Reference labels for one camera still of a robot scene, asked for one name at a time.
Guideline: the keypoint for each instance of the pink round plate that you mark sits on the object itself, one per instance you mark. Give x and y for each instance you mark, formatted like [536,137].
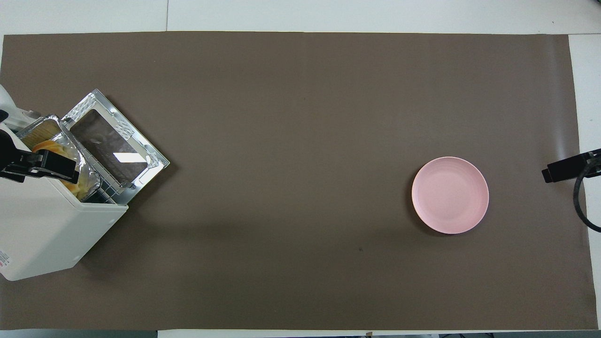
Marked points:
[450,195]

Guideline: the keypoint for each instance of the brown table mat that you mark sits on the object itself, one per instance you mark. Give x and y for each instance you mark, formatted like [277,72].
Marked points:
[300,141]

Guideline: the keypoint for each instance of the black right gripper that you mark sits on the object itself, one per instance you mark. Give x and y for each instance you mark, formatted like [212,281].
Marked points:
[595,162]

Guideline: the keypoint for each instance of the glass oven door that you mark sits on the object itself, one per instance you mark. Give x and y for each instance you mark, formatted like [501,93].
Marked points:
[110,141]

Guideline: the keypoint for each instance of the aluminium foil tray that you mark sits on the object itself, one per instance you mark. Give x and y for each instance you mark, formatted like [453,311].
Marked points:
[70,145]

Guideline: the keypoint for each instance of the yellow braided bread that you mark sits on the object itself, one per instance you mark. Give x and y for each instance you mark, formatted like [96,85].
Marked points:
[80,184]

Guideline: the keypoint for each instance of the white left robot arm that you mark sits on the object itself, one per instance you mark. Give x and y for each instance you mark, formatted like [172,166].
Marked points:
[8,105]

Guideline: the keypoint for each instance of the white toaster oven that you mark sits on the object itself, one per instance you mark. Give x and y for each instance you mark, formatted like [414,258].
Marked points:
[42,225]

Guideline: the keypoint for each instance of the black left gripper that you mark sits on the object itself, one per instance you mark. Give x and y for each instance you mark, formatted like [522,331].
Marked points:
[11,157]

